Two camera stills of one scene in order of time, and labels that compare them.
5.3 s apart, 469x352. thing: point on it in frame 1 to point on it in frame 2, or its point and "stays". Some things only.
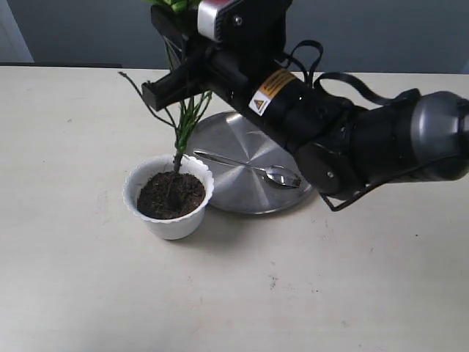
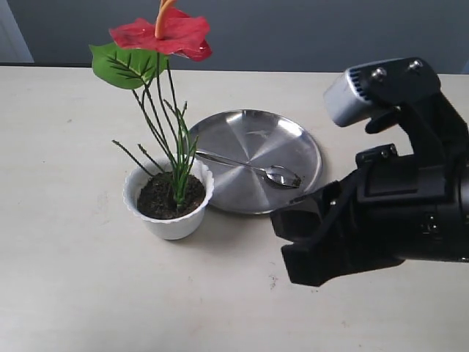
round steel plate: (239, 190) stays
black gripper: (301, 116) to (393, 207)
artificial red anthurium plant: (189, 108) to (135, 59)
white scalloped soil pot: (172, 202) stays
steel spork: (275, 174) stays
